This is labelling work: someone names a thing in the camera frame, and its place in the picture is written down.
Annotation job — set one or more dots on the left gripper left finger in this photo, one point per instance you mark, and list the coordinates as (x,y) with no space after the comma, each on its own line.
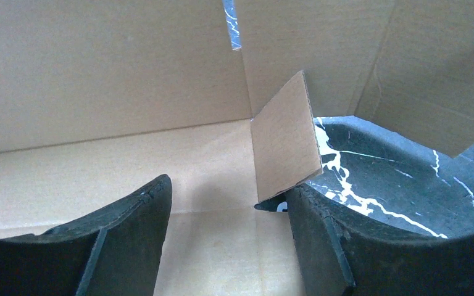
(115,250)

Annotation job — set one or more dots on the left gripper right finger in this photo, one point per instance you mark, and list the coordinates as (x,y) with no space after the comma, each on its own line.
(343,252)

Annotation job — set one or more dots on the brown cardboard box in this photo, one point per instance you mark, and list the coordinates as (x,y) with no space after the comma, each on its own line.
(371,103)

